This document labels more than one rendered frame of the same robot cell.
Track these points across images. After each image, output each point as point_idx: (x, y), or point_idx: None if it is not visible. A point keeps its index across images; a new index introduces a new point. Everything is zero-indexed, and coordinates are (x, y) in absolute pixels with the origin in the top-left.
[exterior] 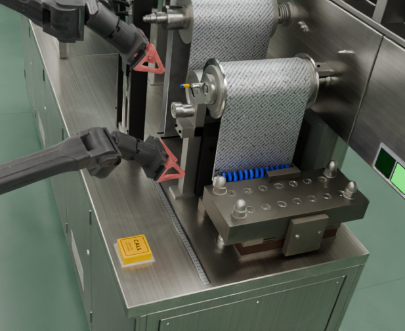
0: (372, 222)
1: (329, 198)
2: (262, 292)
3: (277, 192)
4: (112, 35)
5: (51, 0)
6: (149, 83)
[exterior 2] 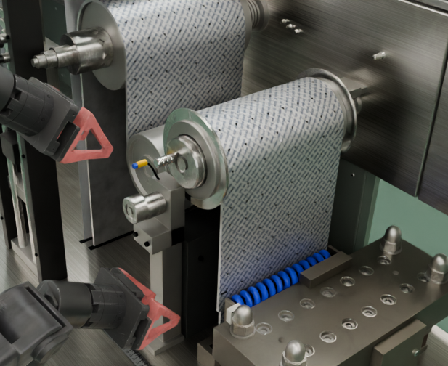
0: None
1: (411, 290)
2: None
3: (331, 303)
4: (9, 107)
5: None
6: None
